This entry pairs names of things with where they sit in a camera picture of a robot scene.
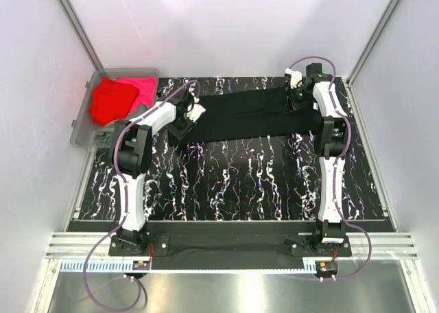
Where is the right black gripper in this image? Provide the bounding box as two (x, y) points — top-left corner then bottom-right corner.
(284, 84), (312, 114)

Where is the black t shirt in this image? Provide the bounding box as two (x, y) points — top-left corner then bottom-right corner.
(167, 87), (322, 146)

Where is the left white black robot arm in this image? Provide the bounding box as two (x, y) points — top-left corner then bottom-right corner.
(110, 90), (205, 255)

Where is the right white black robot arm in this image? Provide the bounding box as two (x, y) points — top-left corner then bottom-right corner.
(285, 62), (352, 256)

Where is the pink t shirt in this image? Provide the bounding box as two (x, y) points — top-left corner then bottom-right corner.
(115, 77), (157, 112)

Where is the red t shirt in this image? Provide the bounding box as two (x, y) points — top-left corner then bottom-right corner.
(89, 77), (139, 126)

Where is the clear plastic storage bin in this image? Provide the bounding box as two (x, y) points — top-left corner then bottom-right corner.
(70, 68), (160, 150)

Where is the grey t shirt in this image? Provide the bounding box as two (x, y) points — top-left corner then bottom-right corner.
(94, 104), (150, 148)

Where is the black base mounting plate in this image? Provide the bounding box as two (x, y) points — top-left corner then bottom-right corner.
(109, 221), (352, 271)

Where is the left yellow connector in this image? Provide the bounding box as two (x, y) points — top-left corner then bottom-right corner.
(132, 260), (151, 270)

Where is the yellow connector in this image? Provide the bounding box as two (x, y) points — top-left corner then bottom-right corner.
(316, 261), (338, 275)
(132, 260), (151, 270)

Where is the right yellow connector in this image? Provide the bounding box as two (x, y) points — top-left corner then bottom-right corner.
(316, 261), (338, 275)

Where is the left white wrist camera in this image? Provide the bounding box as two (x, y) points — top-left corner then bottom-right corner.
(187, 103), (206, 122)

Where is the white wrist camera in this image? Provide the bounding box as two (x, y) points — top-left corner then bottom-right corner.
(187, 103), (206, 122)
(285, 68), (302, 89)

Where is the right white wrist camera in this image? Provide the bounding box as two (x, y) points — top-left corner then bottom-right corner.
(285, 68), (302, 89)

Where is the white slotted cable duct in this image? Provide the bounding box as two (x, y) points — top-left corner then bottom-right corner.
(60, 259), (317, 275)

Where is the aluminium frame rail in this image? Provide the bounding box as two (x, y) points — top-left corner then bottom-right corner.
(46, 232), (418, 260)

